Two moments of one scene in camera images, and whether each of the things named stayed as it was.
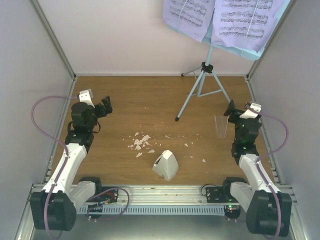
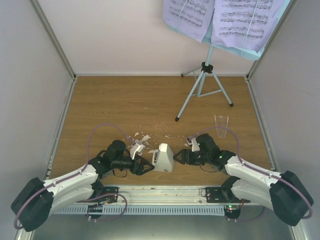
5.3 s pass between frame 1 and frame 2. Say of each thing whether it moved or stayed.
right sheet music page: stayed
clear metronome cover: stayed
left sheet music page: stayed
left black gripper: moved
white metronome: moved
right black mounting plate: stayed
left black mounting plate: stayed
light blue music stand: stayed
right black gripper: moved
